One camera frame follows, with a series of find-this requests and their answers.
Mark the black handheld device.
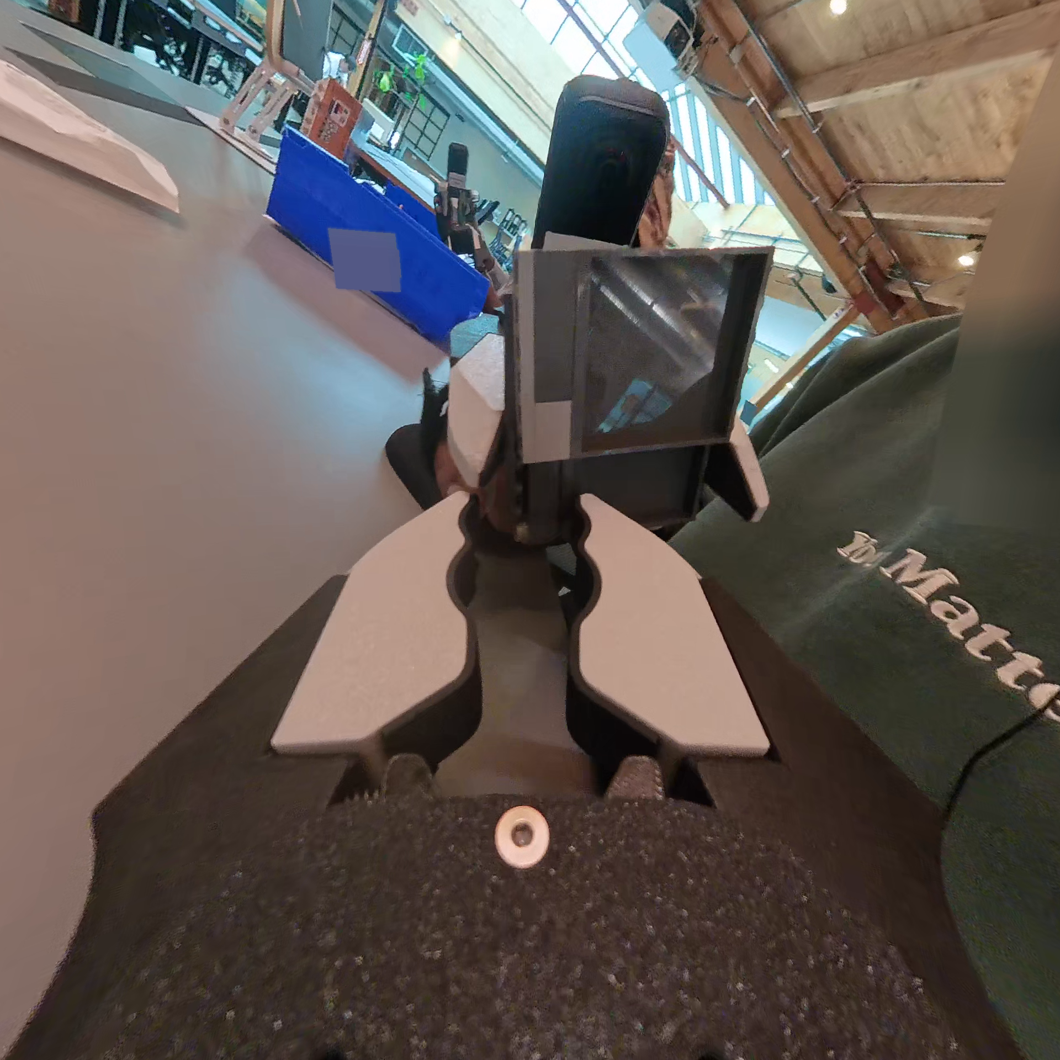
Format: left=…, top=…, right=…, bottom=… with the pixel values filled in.
left=434, top=142, right=491, bottom=278

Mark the blue plastic bin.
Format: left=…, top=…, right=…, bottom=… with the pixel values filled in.
left=265, top=124, right=492, bottom=345

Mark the person's green sweatshirt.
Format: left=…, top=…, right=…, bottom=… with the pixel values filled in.
left=666, top=315, right=1060, bottom=1060

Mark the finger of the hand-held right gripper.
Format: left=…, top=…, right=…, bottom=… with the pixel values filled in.
left=702, top=433, right=773, bottom=524
left=446, top=333, right=510, bottom=491

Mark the monitor with pale stand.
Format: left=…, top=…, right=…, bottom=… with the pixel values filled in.
left=219, top=0, right=336, bottom=158

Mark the white paper bag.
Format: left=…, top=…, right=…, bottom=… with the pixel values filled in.
left=0, top=58, right=182, bottom=218

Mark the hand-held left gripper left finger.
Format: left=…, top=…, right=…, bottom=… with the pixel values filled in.
left=271, top=492, right=483, bottom=771

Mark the row of black office chairs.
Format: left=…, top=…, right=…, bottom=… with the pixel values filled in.
left=108, top=0, right=258, bottom=92

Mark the white ceiling projector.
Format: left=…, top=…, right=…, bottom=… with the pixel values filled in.
left=625, top=0, right=705, bottom=76

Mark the orange cardboard box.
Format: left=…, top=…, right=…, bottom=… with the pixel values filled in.
left=310, top=78, right=363, bottom=149

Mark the grey toy brick wall assembly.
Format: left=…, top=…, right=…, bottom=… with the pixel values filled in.
left=507, top=244, right=776, bottom=531

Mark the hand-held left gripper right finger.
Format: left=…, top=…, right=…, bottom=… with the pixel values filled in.
left=567, top=492, right=773, bottom=771

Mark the green potted plant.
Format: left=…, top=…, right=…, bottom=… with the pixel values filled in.
left=373, top=54, right=433, bottom=110

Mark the grey desk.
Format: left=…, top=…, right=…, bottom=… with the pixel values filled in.
left=0, top=0, right=510, bottom=1060

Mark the dark desk cable flap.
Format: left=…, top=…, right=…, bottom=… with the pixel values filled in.
left=25, top=17, right=204, bottom=127

